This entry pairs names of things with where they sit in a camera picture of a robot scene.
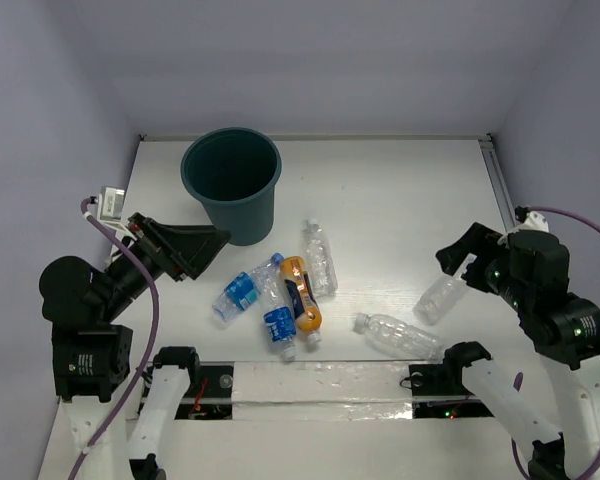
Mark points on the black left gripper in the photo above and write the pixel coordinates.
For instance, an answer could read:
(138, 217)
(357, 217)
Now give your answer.
(157, 248)

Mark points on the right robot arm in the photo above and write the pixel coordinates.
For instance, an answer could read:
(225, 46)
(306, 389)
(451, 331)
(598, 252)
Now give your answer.
(529, 270)

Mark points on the orange juice plastic bottle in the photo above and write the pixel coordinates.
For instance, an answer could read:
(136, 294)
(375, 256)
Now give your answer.
(307, 314)

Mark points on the clear bottle white cap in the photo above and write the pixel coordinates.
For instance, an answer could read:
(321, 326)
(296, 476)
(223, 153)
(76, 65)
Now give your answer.
(398, 339)

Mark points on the clear crushed bottle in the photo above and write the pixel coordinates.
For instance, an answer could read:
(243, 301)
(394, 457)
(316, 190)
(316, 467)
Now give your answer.
(439, 299)

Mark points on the clear bottle blue label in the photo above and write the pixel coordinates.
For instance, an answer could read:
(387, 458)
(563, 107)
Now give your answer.
(277, 316)
(246, 289)

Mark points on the dark teal plastic bin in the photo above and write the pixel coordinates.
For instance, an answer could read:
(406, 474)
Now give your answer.
(233, 173)

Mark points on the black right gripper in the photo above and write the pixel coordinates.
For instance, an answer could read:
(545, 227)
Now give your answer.
(478, 238)

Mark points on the aluminium rail right edge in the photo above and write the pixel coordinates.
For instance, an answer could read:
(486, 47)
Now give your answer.
(502, 197)

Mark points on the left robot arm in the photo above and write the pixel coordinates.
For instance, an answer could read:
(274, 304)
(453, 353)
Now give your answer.
(120, 392)

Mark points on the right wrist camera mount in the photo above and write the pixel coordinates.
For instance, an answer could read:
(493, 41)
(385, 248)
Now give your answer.
(528, 219)

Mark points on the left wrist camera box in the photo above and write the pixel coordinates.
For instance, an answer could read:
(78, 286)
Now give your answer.
(110, 204)

